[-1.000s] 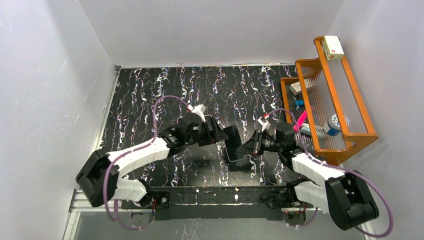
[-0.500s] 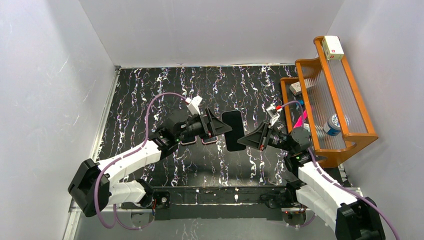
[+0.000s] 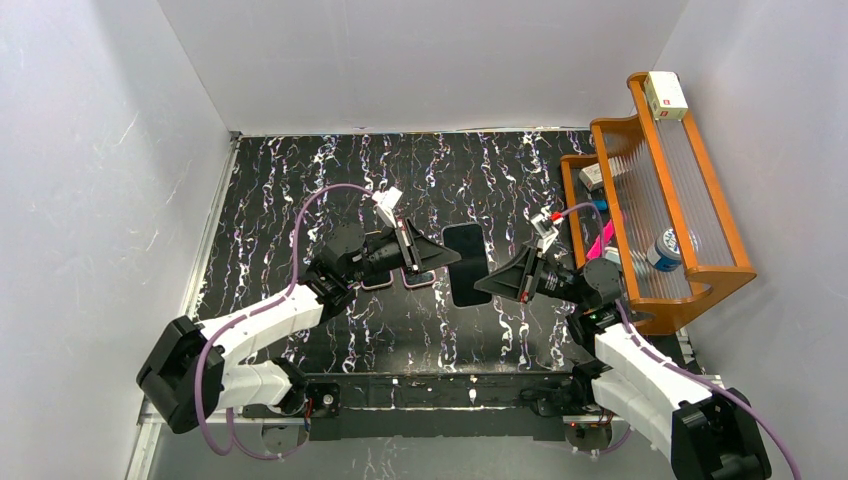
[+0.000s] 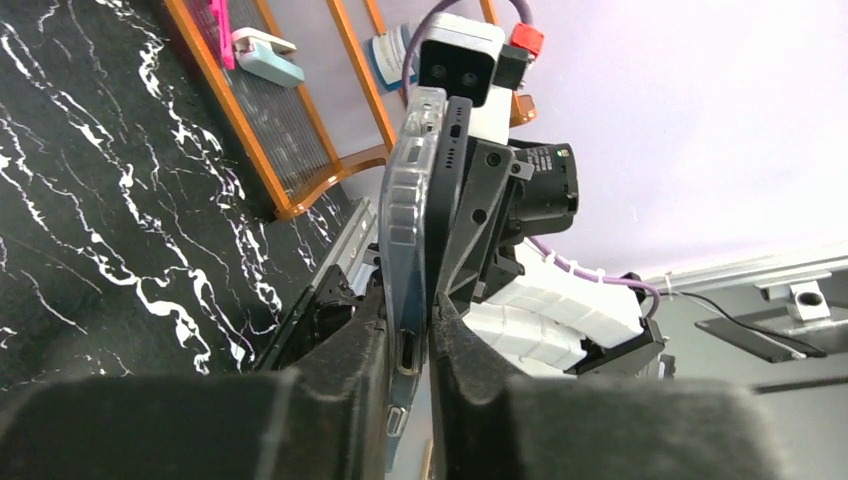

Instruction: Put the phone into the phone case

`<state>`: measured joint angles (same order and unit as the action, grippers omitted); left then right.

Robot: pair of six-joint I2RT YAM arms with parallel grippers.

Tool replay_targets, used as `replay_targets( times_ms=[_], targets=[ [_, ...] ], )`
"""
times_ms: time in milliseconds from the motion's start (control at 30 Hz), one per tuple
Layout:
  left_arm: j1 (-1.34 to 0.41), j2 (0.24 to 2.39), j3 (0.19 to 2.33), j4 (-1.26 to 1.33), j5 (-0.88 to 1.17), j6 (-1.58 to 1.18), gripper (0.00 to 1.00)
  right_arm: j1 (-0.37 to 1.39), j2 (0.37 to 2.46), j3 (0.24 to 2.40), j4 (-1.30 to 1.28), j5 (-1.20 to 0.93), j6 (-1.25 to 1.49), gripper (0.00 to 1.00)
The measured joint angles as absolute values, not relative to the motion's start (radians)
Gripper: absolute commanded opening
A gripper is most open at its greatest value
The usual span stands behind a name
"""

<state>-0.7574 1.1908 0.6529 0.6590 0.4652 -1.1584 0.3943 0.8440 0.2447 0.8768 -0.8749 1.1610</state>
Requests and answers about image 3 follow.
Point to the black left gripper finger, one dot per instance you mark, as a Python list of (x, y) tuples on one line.
[(433, 260), (419, 241)]

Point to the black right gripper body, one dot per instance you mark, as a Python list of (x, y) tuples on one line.
[(530, 278)]

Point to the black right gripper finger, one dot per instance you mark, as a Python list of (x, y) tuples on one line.
[(515, 288), (523, 263)]

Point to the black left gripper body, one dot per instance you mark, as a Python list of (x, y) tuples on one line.
[(407, 246)]

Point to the pink phone case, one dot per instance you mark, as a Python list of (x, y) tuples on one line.
[(417, 287)]

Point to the beige phone case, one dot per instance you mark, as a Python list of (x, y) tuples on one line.
[(378, 289)]

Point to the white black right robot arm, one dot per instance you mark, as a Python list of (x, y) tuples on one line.
[(703, 430)]

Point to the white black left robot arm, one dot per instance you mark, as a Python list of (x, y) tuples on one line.
[(197, 369)]

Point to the light blue eraser block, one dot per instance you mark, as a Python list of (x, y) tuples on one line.
[(612, 254)]

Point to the pink highlighter marker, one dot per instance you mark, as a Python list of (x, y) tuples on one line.
[(601, 242)]

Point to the blue white tape roll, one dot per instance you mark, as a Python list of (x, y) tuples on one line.
[(664, 254)]

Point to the orange wooden shelf rack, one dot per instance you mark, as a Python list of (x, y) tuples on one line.
[(657, 175)]

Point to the grey white small box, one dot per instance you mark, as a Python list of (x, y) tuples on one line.
[(591, 177)]

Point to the white box with red label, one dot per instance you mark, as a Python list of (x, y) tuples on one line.
[(665, 96)]

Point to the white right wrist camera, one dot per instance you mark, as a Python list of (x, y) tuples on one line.
[(546, 225)]

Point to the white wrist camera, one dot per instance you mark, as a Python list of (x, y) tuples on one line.
[(546, 225), (385, 203)]

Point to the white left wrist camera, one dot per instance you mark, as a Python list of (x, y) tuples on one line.
[(385, 203)]

